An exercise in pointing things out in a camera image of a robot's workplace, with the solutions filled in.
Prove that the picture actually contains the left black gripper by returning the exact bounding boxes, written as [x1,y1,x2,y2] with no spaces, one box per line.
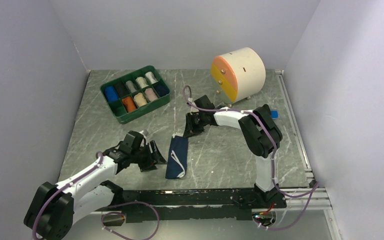
[130,140,167,172]

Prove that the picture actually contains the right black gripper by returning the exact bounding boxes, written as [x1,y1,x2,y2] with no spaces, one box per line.
[183,112,207,138]

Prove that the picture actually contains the navy white underwear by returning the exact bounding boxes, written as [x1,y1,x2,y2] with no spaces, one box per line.
[165,134,189,180]

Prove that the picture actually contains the orange cream underwear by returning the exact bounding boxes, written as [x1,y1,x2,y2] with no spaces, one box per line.
[121,96,137,113]

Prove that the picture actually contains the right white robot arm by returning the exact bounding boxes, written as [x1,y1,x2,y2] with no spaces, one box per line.
[183,95,283,208]

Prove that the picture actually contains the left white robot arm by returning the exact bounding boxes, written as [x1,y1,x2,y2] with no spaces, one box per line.
[23,130,167,240]

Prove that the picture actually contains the navy rolled underwear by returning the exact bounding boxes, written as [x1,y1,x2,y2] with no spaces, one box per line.
[154,83,170,98]

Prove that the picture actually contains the pink rolled underwear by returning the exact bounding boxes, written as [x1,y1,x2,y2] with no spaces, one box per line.
[144,87,159,102]

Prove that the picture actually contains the beige rolled underwear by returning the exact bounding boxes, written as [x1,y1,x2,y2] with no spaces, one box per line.
[133,92,148,108]

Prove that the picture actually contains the white rolled underwear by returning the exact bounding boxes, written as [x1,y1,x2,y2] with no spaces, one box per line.
[145,71,159,84]

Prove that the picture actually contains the cream rolled underwear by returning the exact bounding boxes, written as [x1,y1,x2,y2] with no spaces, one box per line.
[135,76,149,89]

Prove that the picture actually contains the grey rolled underwear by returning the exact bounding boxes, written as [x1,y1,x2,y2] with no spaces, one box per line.
[125,80,139,94]

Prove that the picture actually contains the black rolled underwear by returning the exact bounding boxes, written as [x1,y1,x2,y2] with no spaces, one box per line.
[113,81,130,98]

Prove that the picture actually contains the blue rolled underwear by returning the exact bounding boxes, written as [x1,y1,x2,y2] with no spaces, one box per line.
[104,85,119,103]

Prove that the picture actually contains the green divided storage tray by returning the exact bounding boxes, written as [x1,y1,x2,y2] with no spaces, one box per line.
[100,65,171,125]

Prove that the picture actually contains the round cream drawer cabinet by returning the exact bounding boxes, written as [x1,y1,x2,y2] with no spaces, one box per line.
[210,47,266,107]

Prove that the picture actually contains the blue black hand tool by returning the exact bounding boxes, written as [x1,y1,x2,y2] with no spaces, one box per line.
[270,110,279,119]

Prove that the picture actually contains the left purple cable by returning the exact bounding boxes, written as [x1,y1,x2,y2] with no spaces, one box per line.
[31,151,160,240]

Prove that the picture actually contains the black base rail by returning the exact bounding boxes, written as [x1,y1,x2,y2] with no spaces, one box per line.
[89,187,287,223]

